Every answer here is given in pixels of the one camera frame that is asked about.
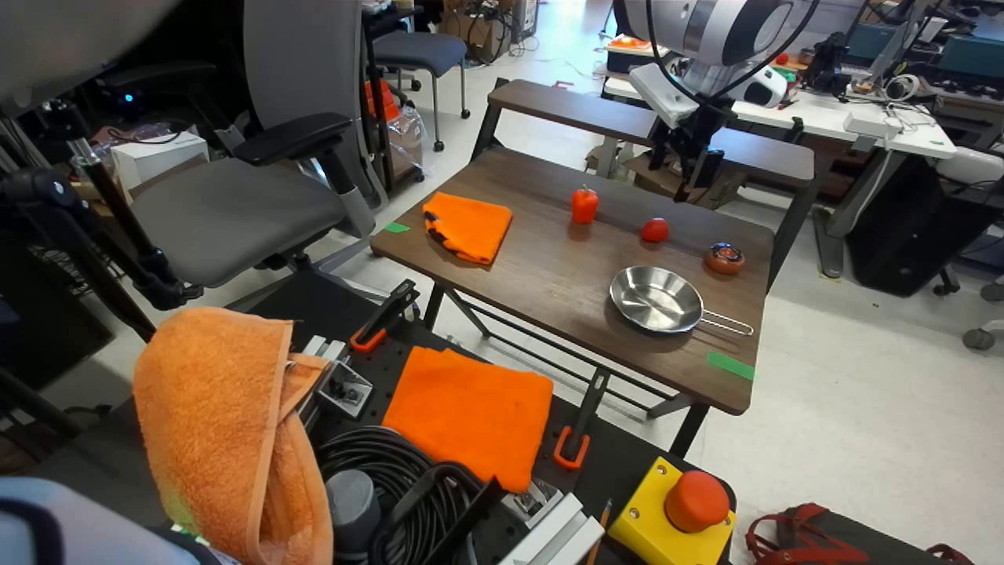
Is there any black tripod stand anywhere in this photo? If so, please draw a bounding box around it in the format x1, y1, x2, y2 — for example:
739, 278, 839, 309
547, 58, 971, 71
0, 153, 208, 347

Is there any blue padded chair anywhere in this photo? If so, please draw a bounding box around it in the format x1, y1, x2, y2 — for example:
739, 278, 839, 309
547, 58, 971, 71
372, 29, 475, 153

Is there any grey plastic cylinder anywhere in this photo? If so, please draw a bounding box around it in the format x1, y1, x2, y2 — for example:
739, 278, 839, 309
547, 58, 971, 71
322, 468, 386, 549

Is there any black coiled cable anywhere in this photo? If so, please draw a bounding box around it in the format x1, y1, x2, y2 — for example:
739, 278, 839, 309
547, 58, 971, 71
310, 419, 509, 565

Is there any orange ball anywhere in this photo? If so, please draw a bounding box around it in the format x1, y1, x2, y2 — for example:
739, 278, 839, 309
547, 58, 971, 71
638, 212, 676, 249

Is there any black clamp with orange handle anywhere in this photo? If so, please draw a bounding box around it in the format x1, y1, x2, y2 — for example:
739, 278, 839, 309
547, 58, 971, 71
550, 366, 615, 477
347, 275, 424, 358

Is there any orange cloth with black patches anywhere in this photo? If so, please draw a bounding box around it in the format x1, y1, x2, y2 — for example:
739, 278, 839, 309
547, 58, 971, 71
417, 188, 519, 270

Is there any long wooden bench table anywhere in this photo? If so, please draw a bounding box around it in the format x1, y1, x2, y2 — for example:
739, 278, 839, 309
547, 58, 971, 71
472, 76, 818, 197

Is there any orange terry towel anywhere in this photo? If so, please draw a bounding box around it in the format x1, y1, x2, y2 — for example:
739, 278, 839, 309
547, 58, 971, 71
132, 304, 339, 565

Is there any small brown cup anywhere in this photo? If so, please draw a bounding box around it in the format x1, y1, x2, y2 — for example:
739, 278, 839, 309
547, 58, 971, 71
704, 238, 749, 278

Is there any yellow emergency stop button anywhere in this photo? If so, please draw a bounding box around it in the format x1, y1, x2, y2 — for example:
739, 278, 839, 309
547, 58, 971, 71
607, 455, 739, 565

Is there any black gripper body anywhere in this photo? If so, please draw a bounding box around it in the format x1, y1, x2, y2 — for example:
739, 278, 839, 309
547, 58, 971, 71
646, 96, 733, 173

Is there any plain orange cloth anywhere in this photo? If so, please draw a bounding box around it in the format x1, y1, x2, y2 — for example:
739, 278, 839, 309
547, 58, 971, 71
381, 342, 558, 497

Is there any metal plate with handle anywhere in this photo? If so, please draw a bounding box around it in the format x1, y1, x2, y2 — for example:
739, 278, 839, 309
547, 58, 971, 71
607, 259, 761, 342

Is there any red cable bundle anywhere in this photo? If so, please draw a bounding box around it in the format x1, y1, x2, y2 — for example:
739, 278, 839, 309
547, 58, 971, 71
744, 500, 977, 565

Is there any grey office chair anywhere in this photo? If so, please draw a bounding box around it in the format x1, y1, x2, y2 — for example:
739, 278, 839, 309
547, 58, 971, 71
124, 0, 382, 309

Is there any aluminium extrusion profile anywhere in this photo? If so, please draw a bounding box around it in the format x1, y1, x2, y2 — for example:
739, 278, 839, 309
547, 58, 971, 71
498, 484, 608, 565

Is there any black swivel chair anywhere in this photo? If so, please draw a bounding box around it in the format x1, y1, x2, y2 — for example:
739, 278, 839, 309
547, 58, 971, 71
844, 153, 1004, 355

